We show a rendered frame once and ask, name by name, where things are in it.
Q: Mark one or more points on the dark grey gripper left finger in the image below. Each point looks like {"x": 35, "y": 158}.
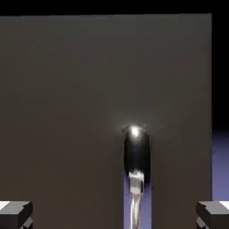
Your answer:
{"x": 14, "y": 212}

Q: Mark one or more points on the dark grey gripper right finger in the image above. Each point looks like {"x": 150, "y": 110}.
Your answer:
{"x": 214, "y": 212}

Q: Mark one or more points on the dark brown cabinet door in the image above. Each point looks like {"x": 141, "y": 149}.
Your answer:
{"x": 71, "y": 107}

